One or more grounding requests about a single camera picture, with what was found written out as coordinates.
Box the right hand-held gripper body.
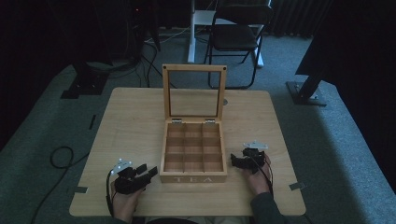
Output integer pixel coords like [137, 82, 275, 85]
[242, 140, 269, 175]

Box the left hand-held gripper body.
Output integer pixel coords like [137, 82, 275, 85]
[110, 158, 149, 196]

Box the wooden tea box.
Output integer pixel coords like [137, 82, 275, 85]
[159, 63, 229, 185]

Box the person's left hand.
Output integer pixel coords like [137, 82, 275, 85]
[111, 182, 145, 224]

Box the person's right hand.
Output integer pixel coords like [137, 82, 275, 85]
[244, 154, 273, 197]

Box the black metal stand with plate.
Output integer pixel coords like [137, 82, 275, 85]
[285, 46, 332, 107]

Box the black metal stand base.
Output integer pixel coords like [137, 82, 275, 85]
[60, 61, 110, 101]

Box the black folding chair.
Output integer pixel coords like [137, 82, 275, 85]
[203, 0, 276, 91]
[186, 0, 273, 68]

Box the left hand-held gripper cable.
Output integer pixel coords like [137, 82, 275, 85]
[105, 169, 116, 218]

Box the hand-held gripper cable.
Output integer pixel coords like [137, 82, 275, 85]
[252, 154, 276, 198]
[105, 169, 116, 218]

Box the right hand-held gripper cable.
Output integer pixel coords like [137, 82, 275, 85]
[252, 154, 276, 198]

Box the black floor cable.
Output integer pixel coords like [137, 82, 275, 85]
[30, 146, 92, 224]

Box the bundle of black cables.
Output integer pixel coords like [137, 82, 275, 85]
[134, 27, 178, 90]

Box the white cable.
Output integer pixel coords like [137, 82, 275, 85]
[143, 25, 191, 45]

